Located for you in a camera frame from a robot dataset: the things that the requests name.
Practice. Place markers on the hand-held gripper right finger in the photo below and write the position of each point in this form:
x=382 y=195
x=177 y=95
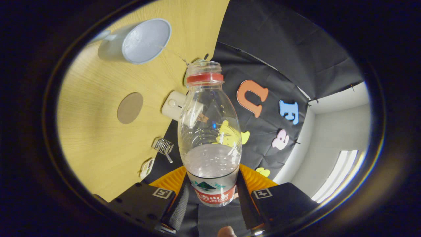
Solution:
x=286 y=200

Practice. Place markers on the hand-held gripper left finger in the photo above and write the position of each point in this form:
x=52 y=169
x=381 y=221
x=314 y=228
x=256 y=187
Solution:
x=141 y=200

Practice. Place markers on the clear plastic juice bottle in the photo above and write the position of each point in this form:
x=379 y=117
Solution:
x=210 y=161

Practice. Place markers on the round brown coaster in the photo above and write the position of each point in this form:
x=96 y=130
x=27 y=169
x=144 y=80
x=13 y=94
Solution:
x=130 y=108

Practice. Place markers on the white divided dish with beans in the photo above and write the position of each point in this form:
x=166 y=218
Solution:
x=147 y=168

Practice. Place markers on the long ceiling light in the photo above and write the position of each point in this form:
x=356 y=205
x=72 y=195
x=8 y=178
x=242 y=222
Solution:
x=342 y=171

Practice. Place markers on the wooden table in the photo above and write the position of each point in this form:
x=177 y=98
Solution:
x=92 y=138

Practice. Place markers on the white toaster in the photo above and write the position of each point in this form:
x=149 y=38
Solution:
x=172 y=105

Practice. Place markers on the bread slice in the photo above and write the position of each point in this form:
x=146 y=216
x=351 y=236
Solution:
x=203 y=118

